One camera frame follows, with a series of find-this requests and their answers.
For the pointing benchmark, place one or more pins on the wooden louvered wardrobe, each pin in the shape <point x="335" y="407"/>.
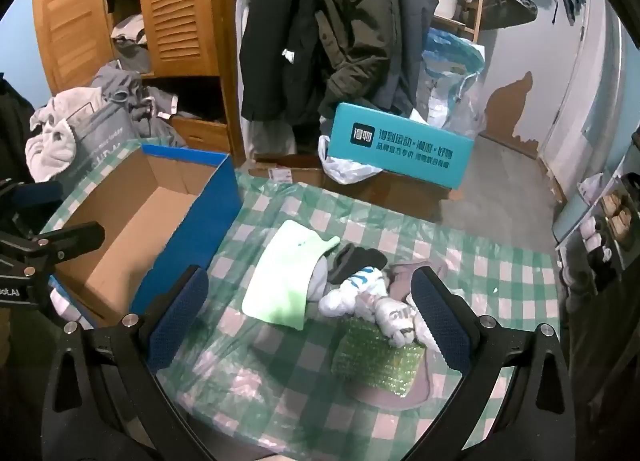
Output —
<point x="185" y="6"/>

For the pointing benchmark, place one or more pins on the blue sided cardboard box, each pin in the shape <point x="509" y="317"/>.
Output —
<point x="135" y="231"/>

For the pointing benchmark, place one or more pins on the shoe rack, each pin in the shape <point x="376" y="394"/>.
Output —
<point x="615" y="241"/>

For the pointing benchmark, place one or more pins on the clear bag with blue print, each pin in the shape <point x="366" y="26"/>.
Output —
<point x="455" y="76"/>

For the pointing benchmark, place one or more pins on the grey knit sock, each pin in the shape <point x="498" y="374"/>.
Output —
<point x="342" y="258"/>

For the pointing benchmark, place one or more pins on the brown cardboard box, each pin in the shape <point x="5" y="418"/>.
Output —
<point x="400" y="196"/>

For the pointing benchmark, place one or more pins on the white door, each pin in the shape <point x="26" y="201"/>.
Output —
<point x="590" y="101"/>

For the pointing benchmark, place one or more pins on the dark object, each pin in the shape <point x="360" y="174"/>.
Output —
<point x="12" y="131"/>

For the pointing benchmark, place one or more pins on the flattened cardboard with label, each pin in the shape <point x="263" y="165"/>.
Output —
<point x="290" y="168"/>

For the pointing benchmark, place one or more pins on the white sock with grey print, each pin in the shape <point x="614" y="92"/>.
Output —
<point x="397" y="321"/>

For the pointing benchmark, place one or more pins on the pale cloth with blue stripes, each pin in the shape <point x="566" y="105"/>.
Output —
<point x="352" y="288"/>

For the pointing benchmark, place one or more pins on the grey printed tote bag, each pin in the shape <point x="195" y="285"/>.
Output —
<point x="100" y="136"/>

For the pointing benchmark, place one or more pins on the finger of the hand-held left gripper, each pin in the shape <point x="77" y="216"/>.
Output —
<point x="65" y="241"/>
<point x="35" y="195"/>

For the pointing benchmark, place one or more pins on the green white checkered table cover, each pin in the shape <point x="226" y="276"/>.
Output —
<point x="450" y="261"/>

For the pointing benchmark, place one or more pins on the black hanging jacket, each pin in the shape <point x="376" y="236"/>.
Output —
<point x="280" y="31"/>

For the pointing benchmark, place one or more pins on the teal box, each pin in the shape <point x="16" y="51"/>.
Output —
<point x="400" y="146"/>

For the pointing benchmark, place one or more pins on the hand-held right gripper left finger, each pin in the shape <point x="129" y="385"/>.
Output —
<point x="177" y="321"/>

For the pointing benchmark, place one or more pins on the white plastic bag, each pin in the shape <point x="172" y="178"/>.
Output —
<point x="345" y="166"/>

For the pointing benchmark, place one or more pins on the blue grey hanging coat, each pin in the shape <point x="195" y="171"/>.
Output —
<point x="410" y="1"/>

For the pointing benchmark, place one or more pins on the group of shoes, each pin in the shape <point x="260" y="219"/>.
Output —
<point x="592" y="238"/>

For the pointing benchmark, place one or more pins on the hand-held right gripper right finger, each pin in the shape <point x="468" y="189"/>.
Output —
<point x="440" y="321"/>

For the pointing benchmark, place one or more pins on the olive green hanging jacket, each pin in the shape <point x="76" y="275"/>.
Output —
<point x="350" y="16"/>

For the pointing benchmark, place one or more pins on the grey white folded clothes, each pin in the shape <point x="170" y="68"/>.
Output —
<point x="130" y="41"/>

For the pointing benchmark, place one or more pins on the grey hoodie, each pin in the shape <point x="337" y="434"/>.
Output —
<point x="145" y="111"/>

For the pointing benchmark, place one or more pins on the light green cloth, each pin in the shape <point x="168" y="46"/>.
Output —
<point x="285" y="276"/>

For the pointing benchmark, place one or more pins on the green glitter cloth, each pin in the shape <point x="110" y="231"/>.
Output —
<point x="375" y="358"/>

